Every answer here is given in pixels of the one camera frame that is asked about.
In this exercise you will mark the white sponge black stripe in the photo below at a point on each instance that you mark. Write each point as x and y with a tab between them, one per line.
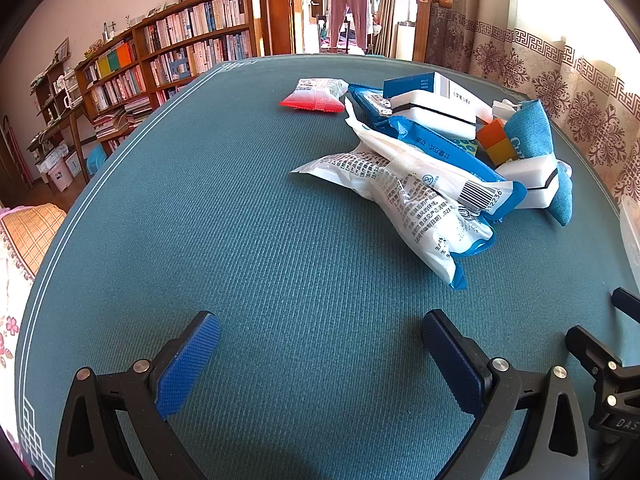
530	180
440	117

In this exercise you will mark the patterned curtain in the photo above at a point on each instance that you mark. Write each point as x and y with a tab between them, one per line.
550	75

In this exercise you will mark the stack of books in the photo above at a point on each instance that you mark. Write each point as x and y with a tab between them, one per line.
122	117

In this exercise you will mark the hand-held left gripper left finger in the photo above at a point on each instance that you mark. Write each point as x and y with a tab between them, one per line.
187	365

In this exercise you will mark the blue barcode packet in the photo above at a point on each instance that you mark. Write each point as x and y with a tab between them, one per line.
440	152

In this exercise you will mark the wooden door frame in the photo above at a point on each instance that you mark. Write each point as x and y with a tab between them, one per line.
281	5

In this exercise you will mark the orange yellow toy block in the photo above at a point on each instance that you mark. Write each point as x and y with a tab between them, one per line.
492	140

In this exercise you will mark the white printed plastic packet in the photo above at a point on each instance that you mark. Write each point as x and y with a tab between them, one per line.
400	200

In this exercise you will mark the pink storage bin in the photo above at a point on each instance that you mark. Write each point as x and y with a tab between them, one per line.
61	175

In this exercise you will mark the small wooden shelf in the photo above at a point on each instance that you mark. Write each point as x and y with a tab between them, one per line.
52	110

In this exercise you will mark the white blue medicine box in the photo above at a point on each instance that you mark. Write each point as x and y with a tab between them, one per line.
430	87

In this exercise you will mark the floral pink cloth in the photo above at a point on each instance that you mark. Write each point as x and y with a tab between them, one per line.
12	320

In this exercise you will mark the wooden door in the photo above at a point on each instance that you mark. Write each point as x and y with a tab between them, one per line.
422	30

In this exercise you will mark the red white packet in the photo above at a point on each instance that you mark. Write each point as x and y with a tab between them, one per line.
315	95

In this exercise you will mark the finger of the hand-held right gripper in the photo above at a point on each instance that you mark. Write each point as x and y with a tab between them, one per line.
590	350
629	302

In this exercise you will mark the teal towel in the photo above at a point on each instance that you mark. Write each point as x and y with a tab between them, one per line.
530	130

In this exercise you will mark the small white item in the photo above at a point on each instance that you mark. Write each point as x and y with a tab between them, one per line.
505	110

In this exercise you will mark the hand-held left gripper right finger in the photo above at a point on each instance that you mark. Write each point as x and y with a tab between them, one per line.
450	360

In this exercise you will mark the orange grid cushion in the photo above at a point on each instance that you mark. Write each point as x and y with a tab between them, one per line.
30	235

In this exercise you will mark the wooden bookshelf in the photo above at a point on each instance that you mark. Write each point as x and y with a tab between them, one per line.
175	45

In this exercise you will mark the hanging mauve pants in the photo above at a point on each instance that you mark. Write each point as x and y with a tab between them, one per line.
347	10

